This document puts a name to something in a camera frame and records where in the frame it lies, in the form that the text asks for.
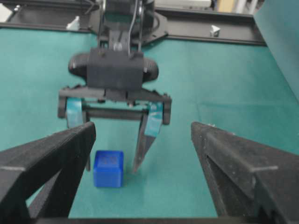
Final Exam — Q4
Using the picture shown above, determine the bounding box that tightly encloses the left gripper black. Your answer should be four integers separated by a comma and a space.
57, 85, 172, 173

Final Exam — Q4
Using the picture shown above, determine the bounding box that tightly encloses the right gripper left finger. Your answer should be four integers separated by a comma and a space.
0, 122, 96, 221

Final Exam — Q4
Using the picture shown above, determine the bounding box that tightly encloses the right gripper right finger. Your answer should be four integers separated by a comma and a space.
191, 122, 299, 221

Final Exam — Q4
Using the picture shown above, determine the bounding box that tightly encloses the blue block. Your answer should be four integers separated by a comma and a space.
93, 150, 124, 188

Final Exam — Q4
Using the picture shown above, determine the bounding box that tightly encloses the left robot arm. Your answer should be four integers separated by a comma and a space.
57, 0, 172, 172

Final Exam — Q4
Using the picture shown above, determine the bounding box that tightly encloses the green table cloth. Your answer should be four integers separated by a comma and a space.
0, 29, 299, 218

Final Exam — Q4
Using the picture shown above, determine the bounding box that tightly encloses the left wrist camera housing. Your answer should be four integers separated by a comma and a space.
68, 48, 159, 91

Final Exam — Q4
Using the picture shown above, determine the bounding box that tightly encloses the white corner bracket left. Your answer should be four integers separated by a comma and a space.
66, 16, 80, 31

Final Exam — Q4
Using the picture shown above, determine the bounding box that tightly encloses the white corner bracket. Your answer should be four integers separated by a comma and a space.
210, 25, 221, 37
66, 16, 80, 31

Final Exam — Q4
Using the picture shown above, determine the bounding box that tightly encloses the white corner bracket right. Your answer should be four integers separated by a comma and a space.
210, 25, 221, 37

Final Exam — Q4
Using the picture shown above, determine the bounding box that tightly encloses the black aluminium frame rail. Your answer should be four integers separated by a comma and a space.
0, 0, 266, 46

